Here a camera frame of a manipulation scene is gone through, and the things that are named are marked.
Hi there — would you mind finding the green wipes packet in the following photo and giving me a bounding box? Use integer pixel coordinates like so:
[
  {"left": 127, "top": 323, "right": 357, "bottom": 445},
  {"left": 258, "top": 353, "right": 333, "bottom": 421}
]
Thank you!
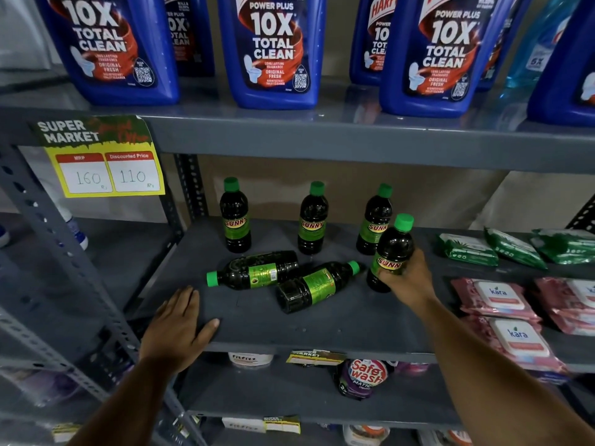
[
  {"left": 438, "top": 233, "right": 500, "bottom": 267},
  {"left": 531, "top": 228, "right": 595, "bottom": 265},
  {"left": 484, "top": 227, "right": 548, "bottom": 270}
]

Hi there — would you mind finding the person's right forearm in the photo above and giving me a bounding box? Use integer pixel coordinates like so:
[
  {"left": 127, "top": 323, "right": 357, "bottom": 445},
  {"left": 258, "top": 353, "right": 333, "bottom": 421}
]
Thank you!
[{"left": 418, "top": 297, "right": 595, "bottom": 446}]

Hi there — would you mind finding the dark green-capped cleaner bottle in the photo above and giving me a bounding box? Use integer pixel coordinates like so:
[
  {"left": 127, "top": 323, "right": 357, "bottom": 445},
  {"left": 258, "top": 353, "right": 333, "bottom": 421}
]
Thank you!
[{"left": 366, "top": 213, "right": 415, "bottom": 293}]

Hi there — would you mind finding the person's right hand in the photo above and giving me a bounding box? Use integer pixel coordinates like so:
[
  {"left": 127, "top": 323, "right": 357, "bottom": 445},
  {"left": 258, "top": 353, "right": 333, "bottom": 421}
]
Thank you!
[{"left": 378, "top": 248, "right": 438, "bottom": 314}]

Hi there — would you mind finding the white round tub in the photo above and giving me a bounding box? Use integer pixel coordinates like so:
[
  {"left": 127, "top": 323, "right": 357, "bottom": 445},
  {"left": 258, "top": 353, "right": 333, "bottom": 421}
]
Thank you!
[{"left": 227, "top": 352, "right": 274, "bottom": 369}]

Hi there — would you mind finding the grey metal shelf rack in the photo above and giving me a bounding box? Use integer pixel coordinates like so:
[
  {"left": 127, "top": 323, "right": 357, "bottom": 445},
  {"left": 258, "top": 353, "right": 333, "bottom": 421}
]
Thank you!
[{"left": 0, "top": 76, "right": 595, "bottom": 446}]

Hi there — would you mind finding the person's left hand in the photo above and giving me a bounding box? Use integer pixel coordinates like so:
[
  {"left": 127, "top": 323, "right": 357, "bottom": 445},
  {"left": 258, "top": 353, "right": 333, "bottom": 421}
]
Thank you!
[{"left": 139, "top": 286, "right": 220, "bottom": 375}]

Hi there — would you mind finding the yellow shelf price tag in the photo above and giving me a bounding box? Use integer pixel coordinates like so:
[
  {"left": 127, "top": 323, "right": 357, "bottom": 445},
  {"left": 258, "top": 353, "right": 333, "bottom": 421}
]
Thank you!
[{"left": 263, "top": 415, "right": 302, "bottom": 435}]

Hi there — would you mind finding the yellow and green price tag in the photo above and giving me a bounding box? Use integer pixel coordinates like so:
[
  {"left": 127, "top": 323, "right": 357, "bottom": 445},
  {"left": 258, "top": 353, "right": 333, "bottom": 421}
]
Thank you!
[{"left": 30, "top": 115, "right": 166, "bottom": 199}]

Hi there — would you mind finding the light blue transparent spray bottle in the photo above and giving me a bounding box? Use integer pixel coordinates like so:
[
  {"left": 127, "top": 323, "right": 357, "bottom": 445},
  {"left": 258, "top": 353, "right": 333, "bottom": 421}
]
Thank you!
[{"left": 506, "top": 0, "right": 583, "bottom": 91}]

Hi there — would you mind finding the pink wipes packet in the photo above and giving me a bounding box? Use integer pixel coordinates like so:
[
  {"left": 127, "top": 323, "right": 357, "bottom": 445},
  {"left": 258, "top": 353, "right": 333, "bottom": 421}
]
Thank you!
[
  {"left": 461, "top": 316, "right": 570, "bottom": 374},
  {"left": 450, "top": 277, "right": 543, "bottom": 324},
  {"left": 534, "top": 277, "right": 595, "bottom": 337}
]

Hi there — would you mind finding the row of blue cleaner bottles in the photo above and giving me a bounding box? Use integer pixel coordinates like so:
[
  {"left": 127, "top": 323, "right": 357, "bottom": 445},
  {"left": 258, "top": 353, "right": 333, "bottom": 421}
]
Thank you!
[{"left": 33, "top": 0, "right": 595, "bottom": 128}]

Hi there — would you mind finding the small shelf price tag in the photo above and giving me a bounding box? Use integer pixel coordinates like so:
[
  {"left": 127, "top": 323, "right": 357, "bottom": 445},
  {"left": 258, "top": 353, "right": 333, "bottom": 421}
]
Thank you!
[{"left": 285, "top": 349, "right": 347, "bottom": 367}]

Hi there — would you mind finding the cluster of dark bottles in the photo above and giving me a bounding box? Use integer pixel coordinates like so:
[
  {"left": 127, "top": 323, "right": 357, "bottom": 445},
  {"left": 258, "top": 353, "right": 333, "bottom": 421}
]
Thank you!
[{"left": 206, "top": 176, "right": 394, "bottom": 315}]

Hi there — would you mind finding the person's left forearm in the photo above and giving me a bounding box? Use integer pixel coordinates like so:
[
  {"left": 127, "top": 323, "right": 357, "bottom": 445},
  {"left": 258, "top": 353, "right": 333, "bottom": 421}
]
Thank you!
[{"left": 67, "top": 357, "right": 187, "bottom": 446}]

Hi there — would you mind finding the white bottle with blue cap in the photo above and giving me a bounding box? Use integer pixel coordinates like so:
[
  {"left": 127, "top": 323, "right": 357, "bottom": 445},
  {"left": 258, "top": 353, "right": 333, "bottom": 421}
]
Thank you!
[{"left": 58, "top": 204, "right": 89, "bottom": 251}]

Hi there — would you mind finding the small yellow price tag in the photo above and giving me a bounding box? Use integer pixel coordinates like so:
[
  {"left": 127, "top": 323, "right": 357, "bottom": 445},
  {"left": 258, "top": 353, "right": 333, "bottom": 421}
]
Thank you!
[{"left": 51, "top": 422, "right": 83, "bottom": 444}]

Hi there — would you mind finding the white detergent container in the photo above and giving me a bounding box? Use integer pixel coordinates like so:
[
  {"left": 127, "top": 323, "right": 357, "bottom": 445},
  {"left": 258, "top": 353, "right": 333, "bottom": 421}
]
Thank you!
[
  {"left": 342, "top": 424, "right": 390, "bottom": 446},
  {"left": 417, "top": 429, "right": 473, "bottom": 446}
]

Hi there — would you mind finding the grey slotted side rack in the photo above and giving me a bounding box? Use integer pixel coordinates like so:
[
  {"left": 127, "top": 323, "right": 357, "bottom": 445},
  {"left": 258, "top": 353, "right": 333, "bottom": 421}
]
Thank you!
[{"left": 0, "top": 144, "right": 187, "bottom": 446}]

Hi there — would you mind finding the white shelf label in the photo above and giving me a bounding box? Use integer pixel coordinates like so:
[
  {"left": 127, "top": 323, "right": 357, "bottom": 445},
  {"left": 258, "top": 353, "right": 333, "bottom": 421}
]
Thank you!
[{"left": 221, "top": 416, "right": 267, "bottom": 434}]

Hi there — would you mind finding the purple detergent pouch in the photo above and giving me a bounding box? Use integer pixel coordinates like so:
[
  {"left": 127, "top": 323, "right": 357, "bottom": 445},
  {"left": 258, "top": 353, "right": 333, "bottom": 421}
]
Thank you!
[{"left": 336, "top": 359, "right": 396, "bottom": 401}]

